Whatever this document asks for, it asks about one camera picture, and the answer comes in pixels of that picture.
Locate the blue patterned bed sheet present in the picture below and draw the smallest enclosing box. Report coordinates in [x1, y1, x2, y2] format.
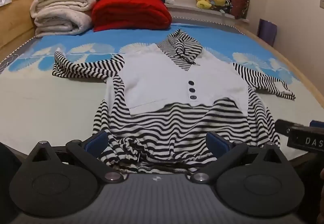
[0, 23, 317, 161]

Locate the cream folded quilt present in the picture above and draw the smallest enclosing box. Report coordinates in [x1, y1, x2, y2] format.
[30, 0, 97, 38]

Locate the wooden headboard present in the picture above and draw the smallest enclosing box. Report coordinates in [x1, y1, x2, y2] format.
[0, 0, 51, 49]

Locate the black white striped hooded shirt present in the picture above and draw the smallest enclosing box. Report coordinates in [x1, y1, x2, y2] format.
[52, 28, 296, 174]

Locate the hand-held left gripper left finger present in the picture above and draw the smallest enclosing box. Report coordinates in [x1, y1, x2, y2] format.
[27, 130, 125, 184]

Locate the purple board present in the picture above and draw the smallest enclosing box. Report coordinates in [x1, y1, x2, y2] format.
[257, 19, 277, 47]

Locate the white window sill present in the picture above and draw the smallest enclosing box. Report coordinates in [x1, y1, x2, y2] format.
[164, 2, 250, 24]

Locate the wooden bed side rail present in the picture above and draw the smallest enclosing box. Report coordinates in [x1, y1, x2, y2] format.
[238, 25, 324, 113]

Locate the red folded blanket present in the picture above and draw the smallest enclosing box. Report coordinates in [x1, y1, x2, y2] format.
[92, 0, 173, 32]

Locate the dark red cushion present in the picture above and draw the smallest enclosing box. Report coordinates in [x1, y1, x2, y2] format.
[230, 0, 250, 20]

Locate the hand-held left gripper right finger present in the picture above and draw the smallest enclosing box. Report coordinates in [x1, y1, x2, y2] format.
[186, 131, 288, 184]

